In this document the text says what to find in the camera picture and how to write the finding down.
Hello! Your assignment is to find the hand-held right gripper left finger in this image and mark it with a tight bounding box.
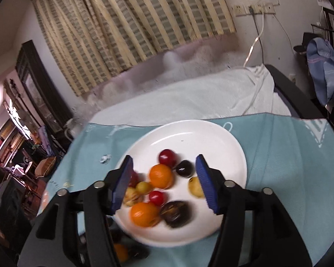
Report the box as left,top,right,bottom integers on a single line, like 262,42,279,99
18,155,134,267

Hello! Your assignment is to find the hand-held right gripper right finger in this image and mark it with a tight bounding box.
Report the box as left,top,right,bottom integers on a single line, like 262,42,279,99
196,154,314,267

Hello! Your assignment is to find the large red plum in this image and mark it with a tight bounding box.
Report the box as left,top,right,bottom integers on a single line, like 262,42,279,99
159,149,177,166
129,171,140,188

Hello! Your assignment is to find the pale yellow spotted fruit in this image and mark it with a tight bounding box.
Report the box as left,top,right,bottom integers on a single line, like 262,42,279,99
188,176,205,199

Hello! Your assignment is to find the pale beige passion fruit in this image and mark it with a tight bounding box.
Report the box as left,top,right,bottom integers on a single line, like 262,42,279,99
122,187,144,207

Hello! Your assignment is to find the yellow orange plum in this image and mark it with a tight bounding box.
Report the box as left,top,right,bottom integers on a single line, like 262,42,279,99
136,181,153,195

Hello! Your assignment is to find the dark purple plum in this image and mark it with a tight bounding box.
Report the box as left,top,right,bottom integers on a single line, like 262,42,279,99
175,160,196,178

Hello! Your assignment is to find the small red tomato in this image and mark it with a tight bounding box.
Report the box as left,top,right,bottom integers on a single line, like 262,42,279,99
149,190,164,205

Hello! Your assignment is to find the large orange mandarin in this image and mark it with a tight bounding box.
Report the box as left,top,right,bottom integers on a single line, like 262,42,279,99
130,202,161,227

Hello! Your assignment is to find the wrinkled dark brown passion fruit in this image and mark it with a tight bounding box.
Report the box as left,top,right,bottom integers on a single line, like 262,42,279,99
159,200,192,228

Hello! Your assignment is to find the white oval plate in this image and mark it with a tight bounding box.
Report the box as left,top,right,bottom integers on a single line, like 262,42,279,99
111,119,248,247

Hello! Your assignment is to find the teal printed blanket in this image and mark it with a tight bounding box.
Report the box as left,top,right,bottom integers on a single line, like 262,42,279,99
37,113,334,267

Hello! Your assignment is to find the brown cushion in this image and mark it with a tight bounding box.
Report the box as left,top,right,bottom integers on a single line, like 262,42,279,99
35,157,58,177

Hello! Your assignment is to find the white towel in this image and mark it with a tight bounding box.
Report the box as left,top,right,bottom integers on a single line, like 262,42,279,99
88,65,293,126

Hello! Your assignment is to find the cluttered wooden shelf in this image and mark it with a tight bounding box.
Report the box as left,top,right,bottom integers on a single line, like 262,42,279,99
0,117,27,201

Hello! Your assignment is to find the dark framed painting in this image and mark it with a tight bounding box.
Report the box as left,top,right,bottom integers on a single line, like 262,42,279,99
15,40,74,134

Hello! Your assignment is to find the checked beige grey curtain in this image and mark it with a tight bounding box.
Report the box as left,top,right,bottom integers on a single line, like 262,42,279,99
31,0,237,97

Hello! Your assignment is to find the blue cloth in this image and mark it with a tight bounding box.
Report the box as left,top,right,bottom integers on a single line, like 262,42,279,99
306,37,334,107

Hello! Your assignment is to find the black hat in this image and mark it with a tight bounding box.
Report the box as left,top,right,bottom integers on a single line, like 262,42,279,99
293,32,319,53

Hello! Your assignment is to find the white power cable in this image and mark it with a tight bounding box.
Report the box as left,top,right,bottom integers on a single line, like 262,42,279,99
243,12,265,68

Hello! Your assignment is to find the white wall socket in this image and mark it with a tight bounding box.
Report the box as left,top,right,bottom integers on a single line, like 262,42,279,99
232,4,249,16

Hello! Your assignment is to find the white wall socket strip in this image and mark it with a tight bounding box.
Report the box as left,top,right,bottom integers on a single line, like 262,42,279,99
249,3,276,14

